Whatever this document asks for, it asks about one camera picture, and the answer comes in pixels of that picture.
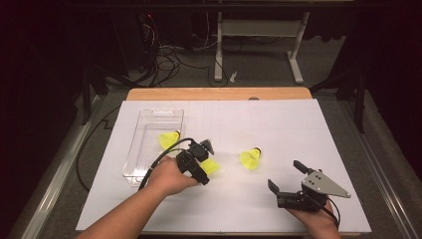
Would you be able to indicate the person's right hand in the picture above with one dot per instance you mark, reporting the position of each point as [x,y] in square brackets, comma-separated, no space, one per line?
[318,220]

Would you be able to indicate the white metal stand frame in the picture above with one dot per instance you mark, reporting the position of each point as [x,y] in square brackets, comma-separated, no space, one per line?
[258,28]

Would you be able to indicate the black tripod stand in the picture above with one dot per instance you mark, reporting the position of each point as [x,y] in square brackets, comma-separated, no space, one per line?
[359,99]
[87,96]

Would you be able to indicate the aluminium floor rail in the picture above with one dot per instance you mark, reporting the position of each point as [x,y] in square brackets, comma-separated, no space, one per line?
[381,186]
[56,179]

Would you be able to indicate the person's left hand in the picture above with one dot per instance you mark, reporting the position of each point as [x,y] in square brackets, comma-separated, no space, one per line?
[167,177]

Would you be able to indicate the small white floor object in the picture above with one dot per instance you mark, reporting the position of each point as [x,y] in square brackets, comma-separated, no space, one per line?
[233,77]

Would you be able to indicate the white board sheet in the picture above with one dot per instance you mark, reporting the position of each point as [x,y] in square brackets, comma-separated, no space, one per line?
[265,126]

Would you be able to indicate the clear plastic tray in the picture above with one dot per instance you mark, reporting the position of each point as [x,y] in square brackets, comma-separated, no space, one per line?
[142,156]

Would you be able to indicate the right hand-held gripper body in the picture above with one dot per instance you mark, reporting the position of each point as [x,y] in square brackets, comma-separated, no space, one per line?
[320,186]

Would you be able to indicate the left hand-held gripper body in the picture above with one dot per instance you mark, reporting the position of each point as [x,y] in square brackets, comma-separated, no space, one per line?
[187,161]

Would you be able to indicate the yellow shuttlecock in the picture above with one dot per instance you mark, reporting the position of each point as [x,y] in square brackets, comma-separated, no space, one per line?
[212,166]
[250,158]
[167,140]

